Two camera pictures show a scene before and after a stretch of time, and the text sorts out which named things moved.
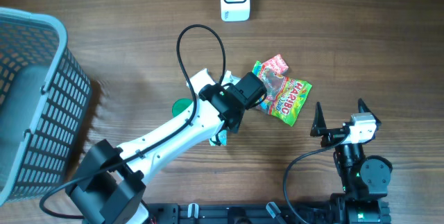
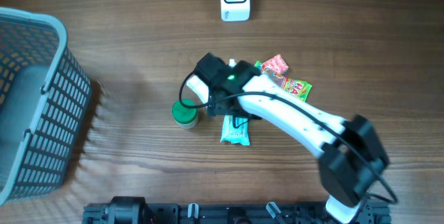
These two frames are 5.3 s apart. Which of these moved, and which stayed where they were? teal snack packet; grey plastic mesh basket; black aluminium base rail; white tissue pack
Moved: teal snack packet; white tissue pack
Stayed: grey plastic mesh basket; black aluminium base rail
